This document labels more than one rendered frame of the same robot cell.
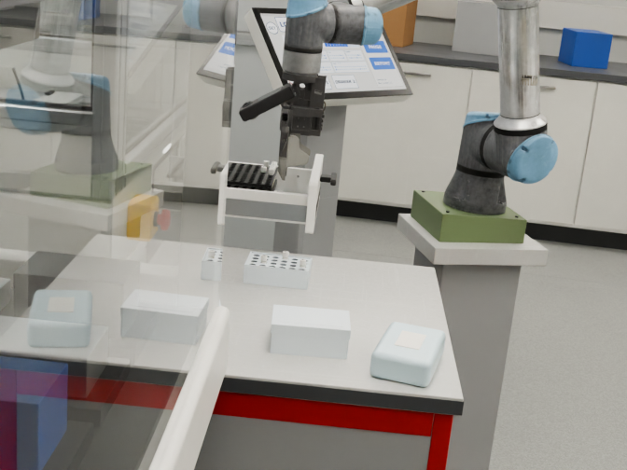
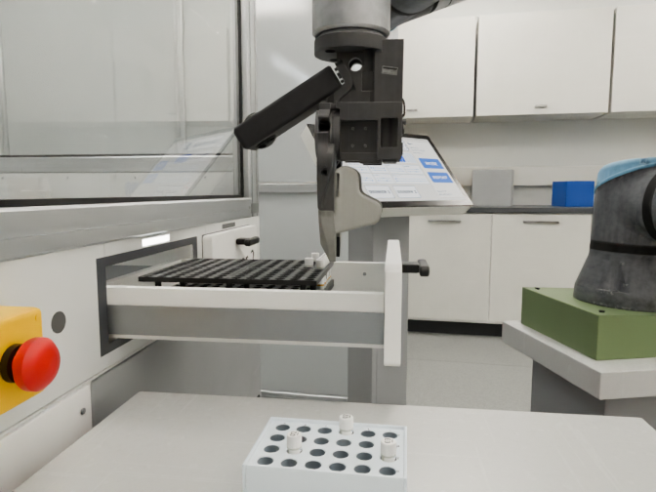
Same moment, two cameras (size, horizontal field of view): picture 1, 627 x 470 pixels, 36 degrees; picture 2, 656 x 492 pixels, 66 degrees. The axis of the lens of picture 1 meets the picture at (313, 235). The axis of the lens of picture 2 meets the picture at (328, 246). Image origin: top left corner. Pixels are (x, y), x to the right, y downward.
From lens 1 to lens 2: 143 cm
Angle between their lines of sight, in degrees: 12
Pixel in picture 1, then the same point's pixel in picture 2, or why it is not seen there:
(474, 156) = (628, 224)
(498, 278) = not seen: outside the picture
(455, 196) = (602, 288)
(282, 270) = (337, 478)
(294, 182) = (359, 283)
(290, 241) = (364, 359)
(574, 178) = not seen: hidden behind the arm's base
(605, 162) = not seen: hidden behind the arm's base
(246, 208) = (271, 325)
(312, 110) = (380, 103)
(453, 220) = (616, 324)
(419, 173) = (459, 295)
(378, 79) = (438, 190)
